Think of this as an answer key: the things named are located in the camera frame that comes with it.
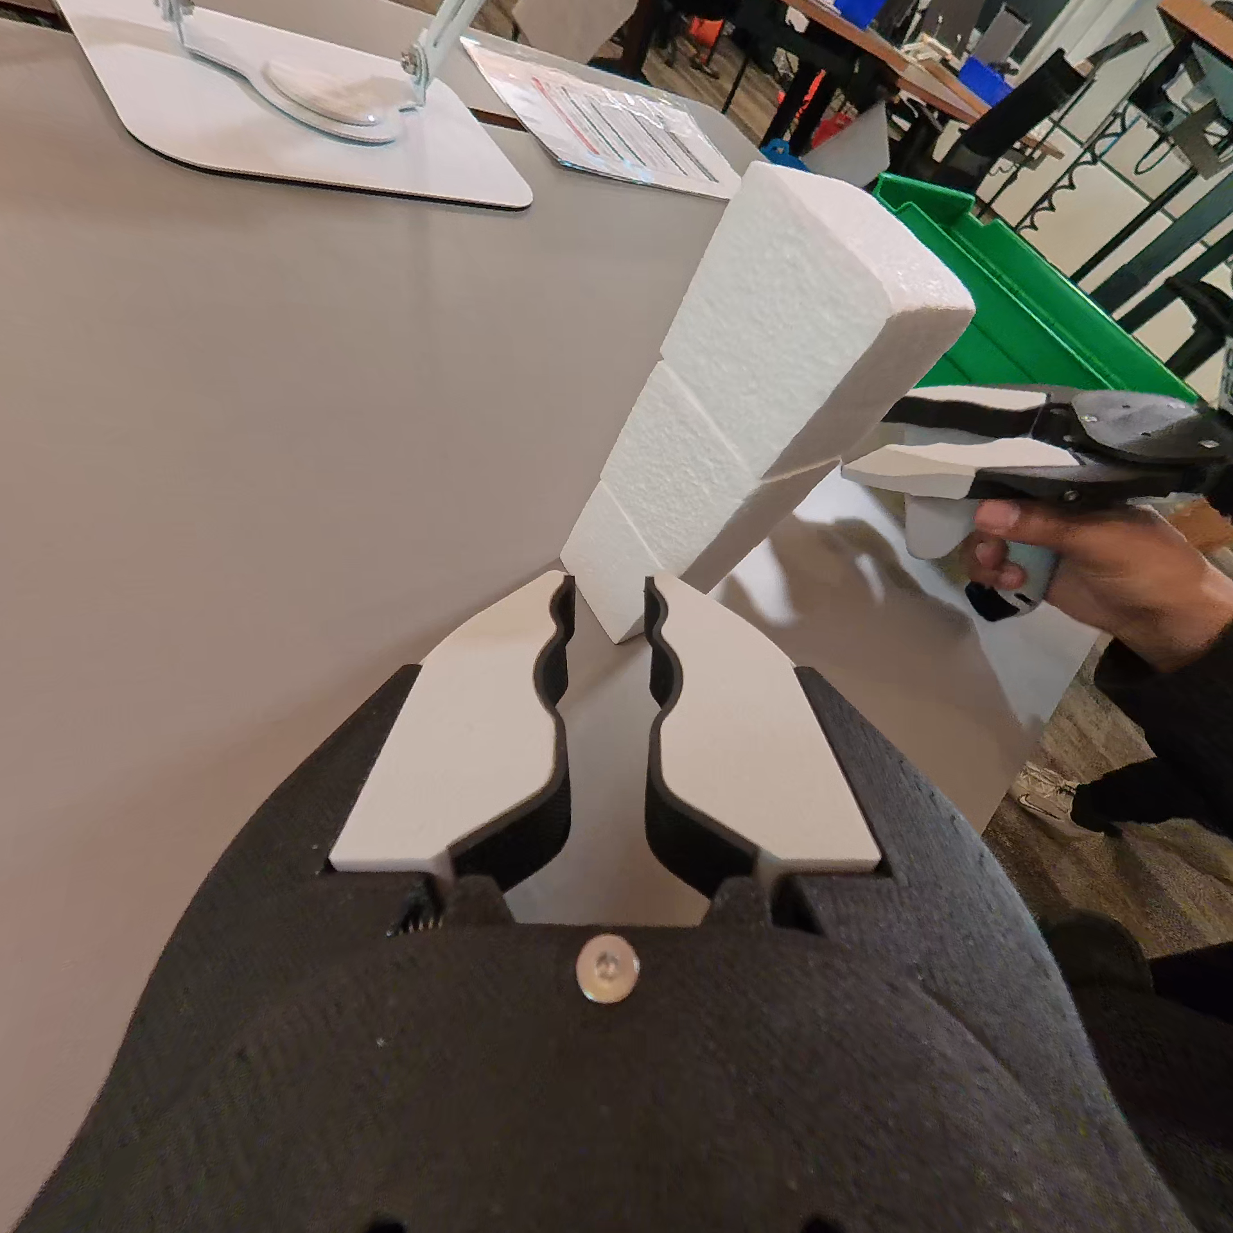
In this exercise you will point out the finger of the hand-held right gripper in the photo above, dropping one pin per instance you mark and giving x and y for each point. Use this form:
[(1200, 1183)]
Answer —
[(983, 399), (926, 468)]

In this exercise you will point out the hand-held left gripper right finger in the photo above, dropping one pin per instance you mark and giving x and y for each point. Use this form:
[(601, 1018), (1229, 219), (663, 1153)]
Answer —
[(762, 751)]

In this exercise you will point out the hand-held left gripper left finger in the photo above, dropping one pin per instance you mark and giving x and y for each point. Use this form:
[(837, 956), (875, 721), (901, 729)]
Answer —
[(473, 751)]

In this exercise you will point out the large white foam block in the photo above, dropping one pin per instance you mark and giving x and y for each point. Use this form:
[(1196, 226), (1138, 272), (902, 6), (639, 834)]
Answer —
[(799, 309)]

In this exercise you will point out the small white foam block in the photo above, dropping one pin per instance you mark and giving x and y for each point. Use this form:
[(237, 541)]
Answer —
[(606, 557)]

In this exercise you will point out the medium white foam block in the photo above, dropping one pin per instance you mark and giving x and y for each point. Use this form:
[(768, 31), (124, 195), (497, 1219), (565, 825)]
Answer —
[(673, 443)]

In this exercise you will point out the person's right forearm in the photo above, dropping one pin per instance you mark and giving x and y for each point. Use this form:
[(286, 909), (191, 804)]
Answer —
[(1185, 714)]

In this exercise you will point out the grey desk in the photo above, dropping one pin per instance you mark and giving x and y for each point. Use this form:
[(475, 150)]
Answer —
[(243, 432)]

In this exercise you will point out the person's right hand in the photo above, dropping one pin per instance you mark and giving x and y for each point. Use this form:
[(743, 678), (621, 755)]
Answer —
[(1126, 569)]

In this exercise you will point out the green plastic bin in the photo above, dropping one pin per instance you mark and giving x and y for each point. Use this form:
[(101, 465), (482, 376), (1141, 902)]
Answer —
[(1041, 317)]

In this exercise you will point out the white leaning board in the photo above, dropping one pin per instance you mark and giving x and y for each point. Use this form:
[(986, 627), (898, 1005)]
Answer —
[(570, 28), (852, 144)]

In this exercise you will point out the person's grey shoe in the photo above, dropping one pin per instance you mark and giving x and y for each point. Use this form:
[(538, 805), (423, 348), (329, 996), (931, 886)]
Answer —
[(1046, 788)]

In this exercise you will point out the black office chair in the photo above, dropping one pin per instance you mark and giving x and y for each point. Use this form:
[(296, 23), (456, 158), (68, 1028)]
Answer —
[(1023, 116)]

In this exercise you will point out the blue plastic crate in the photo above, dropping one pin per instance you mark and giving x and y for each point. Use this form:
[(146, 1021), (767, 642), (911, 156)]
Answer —
[(785, 153)]

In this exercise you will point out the small blue bin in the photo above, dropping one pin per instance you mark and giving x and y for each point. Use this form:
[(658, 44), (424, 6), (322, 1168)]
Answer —
[(988, 78)]

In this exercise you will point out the wooden background table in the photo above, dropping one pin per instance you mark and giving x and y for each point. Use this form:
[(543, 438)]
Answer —
[(915, 72)]

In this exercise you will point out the person's black trouser leg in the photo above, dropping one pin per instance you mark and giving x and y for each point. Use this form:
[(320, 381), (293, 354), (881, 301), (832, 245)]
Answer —
[(1156, 800), (1156, 1060)]

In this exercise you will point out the laminated paper sheet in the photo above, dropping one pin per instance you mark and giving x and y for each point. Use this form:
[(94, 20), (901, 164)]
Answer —
[(618, 124)]

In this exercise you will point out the white metal stand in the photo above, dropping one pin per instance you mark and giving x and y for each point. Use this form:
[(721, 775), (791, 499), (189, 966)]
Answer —
[(318, 97)]

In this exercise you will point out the black desk frame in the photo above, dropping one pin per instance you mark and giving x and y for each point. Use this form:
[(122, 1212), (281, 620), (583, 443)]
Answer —
[(1156, 220)]

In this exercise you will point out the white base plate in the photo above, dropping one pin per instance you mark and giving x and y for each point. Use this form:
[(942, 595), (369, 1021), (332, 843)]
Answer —
[(432, 160)]

